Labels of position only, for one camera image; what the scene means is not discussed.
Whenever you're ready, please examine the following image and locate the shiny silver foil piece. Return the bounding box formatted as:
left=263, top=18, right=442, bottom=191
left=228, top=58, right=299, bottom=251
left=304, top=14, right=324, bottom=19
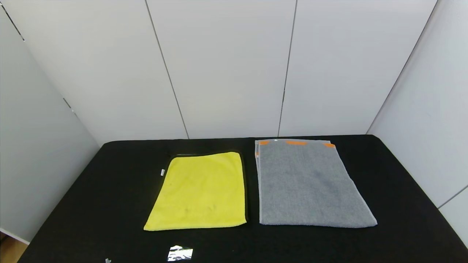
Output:
left=167, top=245, right=193, bottom=262

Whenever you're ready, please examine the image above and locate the yellow microfibre towel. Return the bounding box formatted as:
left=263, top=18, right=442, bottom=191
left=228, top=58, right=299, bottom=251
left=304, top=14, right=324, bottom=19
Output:
left=143, top=151, right=248, bottom=232

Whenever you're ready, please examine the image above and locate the grey towel with orange marks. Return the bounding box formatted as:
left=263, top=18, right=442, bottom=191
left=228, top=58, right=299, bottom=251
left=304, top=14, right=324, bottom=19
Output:
left=254, top=139, right=378, bottom=228

